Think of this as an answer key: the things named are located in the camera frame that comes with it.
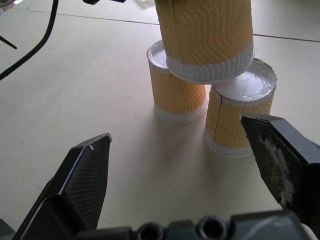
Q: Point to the thin black rod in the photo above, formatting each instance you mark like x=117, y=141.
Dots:
x=7, y=42

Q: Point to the dark object at table edge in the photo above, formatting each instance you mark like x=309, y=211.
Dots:
x=103, y=1

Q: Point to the orange ribbed paper cup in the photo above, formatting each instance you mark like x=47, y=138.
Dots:
x=175, y=97
x=207, y=37
x=232, y=120

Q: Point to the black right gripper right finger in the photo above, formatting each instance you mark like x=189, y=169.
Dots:
x=277, y=160

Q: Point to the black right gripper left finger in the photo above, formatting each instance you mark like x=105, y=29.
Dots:
x=82, y=180

